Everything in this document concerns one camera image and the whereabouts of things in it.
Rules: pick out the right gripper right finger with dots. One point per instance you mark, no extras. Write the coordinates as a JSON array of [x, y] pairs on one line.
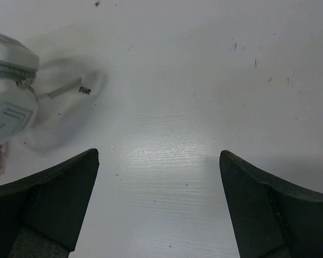
[[271, 217]]

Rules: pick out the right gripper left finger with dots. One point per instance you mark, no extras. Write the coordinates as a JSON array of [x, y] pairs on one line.
[[41, 215]]

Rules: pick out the white grey headphones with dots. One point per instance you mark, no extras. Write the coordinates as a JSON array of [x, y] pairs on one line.
[[18, 101]]

